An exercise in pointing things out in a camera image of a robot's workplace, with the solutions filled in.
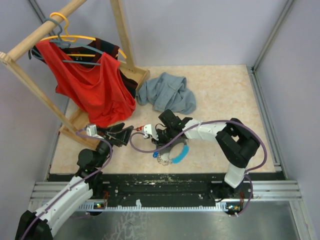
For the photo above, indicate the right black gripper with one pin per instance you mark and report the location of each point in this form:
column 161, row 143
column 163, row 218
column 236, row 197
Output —
column 159, row 143

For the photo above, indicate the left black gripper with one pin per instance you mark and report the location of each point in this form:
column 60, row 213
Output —
column 122, row 135

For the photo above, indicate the blue key tag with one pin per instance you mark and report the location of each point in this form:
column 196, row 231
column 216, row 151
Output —
column 155, row 154

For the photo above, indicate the bunch of keys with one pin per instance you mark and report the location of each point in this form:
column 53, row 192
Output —
column 174, row 153

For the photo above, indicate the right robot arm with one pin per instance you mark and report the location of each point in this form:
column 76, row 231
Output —
column 237, row 143

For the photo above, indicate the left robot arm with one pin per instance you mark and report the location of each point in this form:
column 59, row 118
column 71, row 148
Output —
column 44, row 223

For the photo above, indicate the red tank top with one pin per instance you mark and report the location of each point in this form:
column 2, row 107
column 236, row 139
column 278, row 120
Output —
column 98, row 91

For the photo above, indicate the blue denim shirt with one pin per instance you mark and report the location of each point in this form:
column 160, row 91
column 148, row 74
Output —
column 168, row 92

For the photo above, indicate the wooden clothes rack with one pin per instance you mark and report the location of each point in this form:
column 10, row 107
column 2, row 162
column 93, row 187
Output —
column 24, row 120

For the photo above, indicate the teal hanger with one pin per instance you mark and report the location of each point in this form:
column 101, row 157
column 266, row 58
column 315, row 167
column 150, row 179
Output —
column 60, row 43

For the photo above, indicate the yellow hanger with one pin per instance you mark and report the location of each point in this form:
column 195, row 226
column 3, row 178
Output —
column 73, row 38

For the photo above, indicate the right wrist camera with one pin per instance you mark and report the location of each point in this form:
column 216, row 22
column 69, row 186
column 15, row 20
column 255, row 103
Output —
column 149, row 131

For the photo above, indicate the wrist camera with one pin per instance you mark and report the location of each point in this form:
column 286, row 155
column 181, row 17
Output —
column 149, row 131
column 91, row 130

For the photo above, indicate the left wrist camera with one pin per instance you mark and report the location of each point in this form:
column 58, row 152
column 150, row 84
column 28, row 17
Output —
column 91, row 130

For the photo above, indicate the aluminium frame rail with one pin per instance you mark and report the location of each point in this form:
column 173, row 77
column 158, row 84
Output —
column 263, row 191

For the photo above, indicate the left aluminium corner post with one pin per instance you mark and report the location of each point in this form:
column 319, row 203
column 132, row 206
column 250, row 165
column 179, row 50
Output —
column 37, row 11

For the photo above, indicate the aluminium corner post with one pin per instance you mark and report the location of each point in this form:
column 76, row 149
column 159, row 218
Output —
column 289, row 4
column 37, row 11

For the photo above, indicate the right aluminium corner post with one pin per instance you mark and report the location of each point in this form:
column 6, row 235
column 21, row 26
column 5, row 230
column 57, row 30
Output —
column 289, row 4

